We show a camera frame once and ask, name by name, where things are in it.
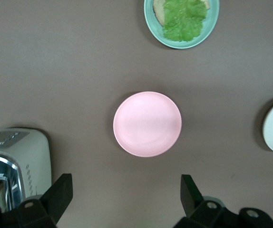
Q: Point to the toast bread slice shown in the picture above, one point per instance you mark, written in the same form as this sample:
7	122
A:
158	10

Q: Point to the green lettuce leaf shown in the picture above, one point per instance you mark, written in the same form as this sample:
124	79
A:
184	21

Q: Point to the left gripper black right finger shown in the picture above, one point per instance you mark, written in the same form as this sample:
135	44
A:
191	199

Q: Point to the beige toaster with chrome top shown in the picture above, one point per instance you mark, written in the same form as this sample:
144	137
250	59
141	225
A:
32	152

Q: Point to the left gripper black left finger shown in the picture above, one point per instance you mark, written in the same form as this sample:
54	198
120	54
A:
53	199

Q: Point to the pink plate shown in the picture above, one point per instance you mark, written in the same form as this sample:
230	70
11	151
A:
147	123

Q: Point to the green plate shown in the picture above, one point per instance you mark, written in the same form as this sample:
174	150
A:
210	23

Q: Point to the brown table cover sheet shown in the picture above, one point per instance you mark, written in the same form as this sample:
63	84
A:
55	71

